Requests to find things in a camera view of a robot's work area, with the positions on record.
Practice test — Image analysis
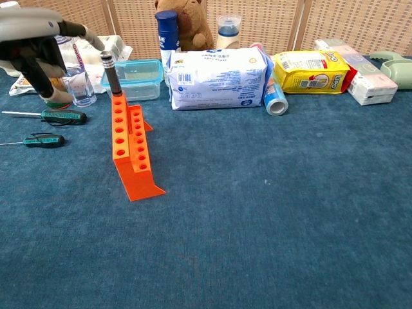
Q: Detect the rattan folding screen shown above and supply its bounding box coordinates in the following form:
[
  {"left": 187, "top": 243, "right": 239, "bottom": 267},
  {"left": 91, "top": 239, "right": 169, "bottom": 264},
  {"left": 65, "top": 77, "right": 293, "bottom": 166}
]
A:
[{"left": 0, "top": 0, "right": 412, "bottom": 61}]

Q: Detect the blue felt table cloth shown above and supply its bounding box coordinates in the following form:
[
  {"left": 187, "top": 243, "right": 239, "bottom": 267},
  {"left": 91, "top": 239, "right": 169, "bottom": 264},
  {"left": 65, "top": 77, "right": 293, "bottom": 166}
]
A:
[{"left": 0, "top": 54, "right": 412, "bottom": 309}]

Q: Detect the clear water bottle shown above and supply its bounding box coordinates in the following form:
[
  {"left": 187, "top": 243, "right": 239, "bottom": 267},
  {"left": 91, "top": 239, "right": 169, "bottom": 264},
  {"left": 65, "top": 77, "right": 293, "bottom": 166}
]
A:
[{"left": 54, "top": 34, "right": 97, "bottom": 108}]

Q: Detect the tea bottle green label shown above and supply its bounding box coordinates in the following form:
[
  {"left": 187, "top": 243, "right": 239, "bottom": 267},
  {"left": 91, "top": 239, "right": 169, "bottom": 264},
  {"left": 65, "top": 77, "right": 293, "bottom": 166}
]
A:
[{"left": 0, "top": 1, "right": 73, "bottom": 109}]

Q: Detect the blue white spray bottle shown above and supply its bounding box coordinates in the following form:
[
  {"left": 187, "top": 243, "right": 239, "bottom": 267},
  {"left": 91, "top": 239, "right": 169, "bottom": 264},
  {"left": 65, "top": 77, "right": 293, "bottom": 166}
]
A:
[{"left": 154, "top": 10, "right": 181, "bottom": 87}]

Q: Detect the clear container blue lid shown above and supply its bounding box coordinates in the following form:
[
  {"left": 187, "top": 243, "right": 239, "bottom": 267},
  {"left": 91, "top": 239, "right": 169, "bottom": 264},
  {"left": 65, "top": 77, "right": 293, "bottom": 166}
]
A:
[{"left": 100, "top": 59, "right": 164, "bottom": 102}]

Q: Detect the yellow snack bag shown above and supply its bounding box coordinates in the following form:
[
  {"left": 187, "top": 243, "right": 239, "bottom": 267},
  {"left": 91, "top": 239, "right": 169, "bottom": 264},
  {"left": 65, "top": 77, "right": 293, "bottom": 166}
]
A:
[{"left": 270, "top": 50, "right": 351, "bottom": 95}]

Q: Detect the orange tool rack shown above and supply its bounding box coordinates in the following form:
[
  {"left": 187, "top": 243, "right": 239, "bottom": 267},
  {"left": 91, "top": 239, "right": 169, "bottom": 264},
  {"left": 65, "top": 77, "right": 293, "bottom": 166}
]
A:
[{"left": 111, "top": 91, "right": 167, "bottom": 203}]

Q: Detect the pink white snack bag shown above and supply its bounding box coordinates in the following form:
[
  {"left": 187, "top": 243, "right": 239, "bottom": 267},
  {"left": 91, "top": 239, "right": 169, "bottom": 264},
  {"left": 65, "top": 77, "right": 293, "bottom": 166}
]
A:
[{"left": 8, "top": 63, "right": 109, "bottom": 97}]

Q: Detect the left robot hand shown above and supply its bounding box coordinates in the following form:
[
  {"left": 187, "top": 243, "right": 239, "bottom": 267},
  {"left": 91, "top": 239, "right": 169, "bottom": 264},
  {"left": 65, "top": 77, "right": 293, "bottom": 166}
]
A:
[{"left": 0, "top": 6, "right": 106, "bottom": 103}]

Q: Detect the brown capybara plush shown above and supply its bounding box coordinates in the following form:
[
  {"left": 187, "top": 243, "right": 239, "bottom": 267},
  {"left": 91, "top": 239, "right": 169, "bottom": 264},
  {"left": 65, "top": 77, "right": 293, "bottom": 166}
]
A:
[{"left": 154, "top": 0, "right": 215, "bottom": 52}]

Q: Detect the green lint roller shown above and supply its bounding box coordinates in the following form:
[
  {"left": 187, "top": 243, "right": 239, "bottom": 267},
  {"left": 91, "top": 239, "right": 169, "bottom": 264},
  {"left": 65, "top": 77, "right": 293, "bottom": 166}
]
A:
[{"left": 369, "top": 51, "right": 412, "bottom": 90}]

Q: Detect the black metal-handled screwdriver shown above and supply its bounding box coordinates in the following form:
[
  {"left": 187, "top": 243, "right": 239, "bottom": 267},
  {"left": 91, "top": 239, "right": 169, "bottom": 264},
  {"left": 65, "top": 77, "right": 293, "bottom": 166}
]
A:
[{"left": 100, "top": 50, "right": 124, "bottom": 99}]

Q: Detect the pastel tissue box pack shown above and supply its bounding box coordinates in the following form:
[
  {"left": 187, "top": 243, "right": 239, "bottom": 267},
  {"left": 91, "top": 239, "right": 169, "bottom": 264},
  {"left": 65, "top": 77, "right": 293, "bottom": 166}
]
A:
[{"left": 314, "top": 38, "right": 399, "bottom": 106}]

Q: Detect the large green black screwdriver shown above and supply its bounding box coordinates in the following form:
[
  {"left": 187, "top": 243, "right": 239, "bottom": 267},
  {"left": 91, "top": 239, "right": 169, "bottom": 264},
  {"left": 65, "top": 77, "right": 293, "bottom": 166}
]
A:
[{"left": 1, "top": 108, "right": 88, "bottom": 126}]

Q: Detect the white bottle clear cap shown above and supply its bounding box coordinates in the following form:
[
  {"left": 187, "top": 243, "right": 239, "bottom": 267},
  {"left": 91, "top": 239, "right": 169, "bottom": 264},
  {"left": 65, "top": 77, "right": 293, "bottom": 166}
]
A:
[{"left": 215, "top": 14, "right": 242, "bottom": 50}]

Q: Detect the small green black screwdriver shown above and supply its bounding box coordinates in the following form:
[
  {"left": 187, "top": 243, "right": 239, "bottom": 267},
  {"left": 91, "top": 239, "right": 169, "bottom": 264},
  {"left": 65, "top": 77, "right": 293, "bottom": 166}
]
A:
[{"left": 0, "top": 133, "right": 66, "bottom": 149}]

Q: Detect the white blue wipes pack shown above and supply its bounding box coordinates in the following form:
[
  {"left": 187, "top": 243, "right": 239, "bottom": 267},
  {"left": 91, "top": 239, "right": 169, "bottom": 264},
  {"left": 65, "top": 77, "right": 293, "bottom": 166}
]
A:
[{"left": 167, "top": 47, "right": 274, "bottom": 111}]

